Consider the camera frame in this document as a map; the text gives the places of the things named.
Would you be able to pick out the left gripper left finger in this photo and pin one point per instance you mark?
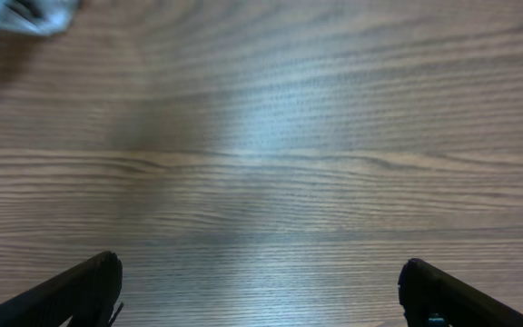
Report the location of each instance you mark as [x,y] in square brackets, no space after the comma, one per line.
[84,296]

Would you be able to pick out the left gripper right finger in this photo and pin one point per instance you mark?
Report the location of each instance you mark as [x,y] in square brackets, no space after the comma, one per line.
[431,297]

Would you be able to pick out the beige folded garment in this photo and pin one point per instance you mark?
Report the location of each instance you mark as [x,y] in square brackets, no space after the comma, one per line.
[38,17]

